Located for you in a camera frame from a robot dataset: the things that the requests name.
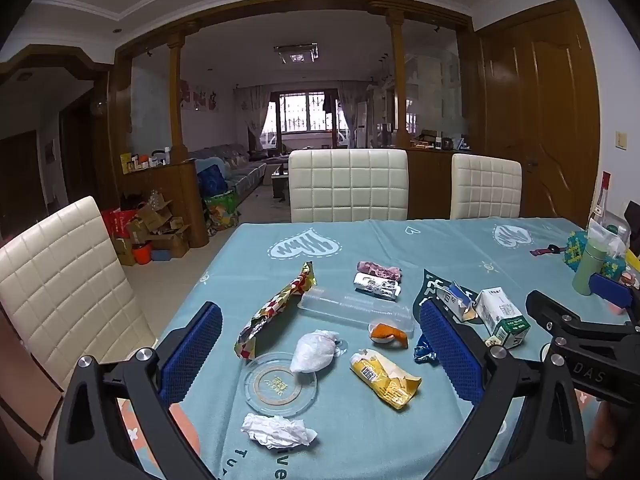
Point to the orange bucket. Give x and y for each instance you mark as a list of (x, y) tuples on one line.
[(142, 254)]

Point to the wooden pillar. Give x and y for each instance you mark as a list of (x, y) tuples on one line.
[(176, 100), (398, 80)]

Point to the yellow snack wrapper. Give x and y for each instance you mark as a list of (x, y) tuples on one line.
[(385, 377)]

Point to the cream quilted chair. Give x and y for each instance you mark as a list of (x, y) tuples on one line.
[(65, 280)]

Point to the white crumpled plastic bag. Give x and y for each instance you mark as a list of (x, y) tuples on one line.
[(312, 352)]

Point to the wall light switch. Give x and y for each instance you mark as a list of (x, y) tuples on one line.
[(621, 140)]

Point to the wide white quilted chair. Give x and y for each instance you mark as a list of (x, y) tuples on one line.
[(347, 185)]

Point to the small foil wrapper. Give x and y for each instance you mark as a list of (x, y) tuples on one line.
[(425, 350)]

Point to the torn small drink carton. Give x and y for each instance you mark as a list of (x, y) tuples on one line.
[(455, 300)]

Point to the rectangular ceiling light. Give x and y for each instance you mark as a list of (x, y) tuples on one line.
[(296, 52)]

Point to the green thermos bottle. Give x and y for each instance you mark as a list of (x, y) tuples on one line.
[(589, 267)]

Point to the black object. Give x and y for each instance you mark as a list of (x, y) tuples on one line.
[(634, 230)]

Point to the light blue printed tablecloth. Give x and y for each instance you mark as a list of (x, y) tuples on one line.
[(350, 240)]

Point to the barred window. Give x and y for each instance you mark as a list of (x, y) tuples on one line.
[(300, 112)]

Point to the clear round plastic lid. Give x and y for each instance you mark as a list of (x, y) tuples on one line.
[(260, 400)]

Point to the brown wooden door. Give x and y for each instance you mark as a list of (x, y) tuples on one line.
[(550, 110)]

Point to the glass bottle with red cap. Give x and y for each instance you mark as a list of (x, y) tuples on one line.
[(601, 205)]

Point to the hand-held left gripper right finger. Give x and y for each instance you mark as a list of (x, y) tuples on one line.
[(450, 355)]

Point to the assorted small bottles and boxes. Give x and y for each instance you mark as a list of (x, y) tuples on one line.
[(145, 161)]

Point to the white standing air conditioner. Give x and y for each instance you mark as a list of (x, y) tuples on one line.
[(360, 125)]

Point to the white bottle cap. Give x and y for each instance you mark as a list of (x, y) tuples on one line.
[(371, 331)]

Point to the pink wall stickers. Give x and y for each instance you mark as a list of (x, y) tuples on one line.
[(200, 100)]

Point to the narrow white quilted chair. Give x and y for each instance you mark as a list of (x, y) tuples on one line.
[(485, 187)]

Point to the white green milk carton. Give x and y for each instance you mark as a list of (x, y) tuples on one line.
[(502, 317)]

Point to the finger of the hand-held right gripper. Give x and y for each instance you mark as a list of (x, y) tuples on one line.
[(610, 291), (555, 316)]

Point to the pile of cardboard boxes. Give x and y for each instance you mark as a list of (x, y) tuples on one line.
[(150, 230)]

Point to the pink paper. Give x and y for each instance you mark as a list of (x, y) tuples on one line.
[(377, 270)]

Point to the dark coffee table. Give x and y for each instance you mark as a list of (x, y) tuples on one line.
[(280, 180)]

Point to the silver blister pack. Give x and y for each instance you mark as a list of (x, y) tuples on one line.
[(375, 287)]

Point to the blue cushion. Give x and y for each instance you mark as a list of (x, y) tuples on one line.
[(212, 180)]

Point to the colourful woven bag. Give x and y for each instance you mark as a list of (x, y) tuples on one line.
[(220, 212)]

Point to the clear plastic tray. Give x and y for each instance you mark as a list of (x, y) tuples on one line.
[(345, 307)]

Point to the person's right hand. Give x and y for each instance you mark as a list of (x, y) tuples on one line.
[(610, 440)]

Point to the grey sofa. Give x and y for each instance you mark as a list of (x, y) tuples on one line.
[(240, 170)]

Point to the crumpled white tissue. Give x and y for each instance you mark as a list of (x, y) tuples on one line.
[(275, 430)]

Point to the dark hair clip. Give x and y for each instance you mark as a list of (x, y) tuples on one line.
[(547, 250)]

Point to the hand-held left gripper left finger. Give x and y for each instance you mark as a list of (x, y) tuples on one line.
[(192, 355)]

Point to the long colourful snack wrapper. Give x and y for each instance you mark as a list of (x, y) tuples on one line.
[(275, 305)]

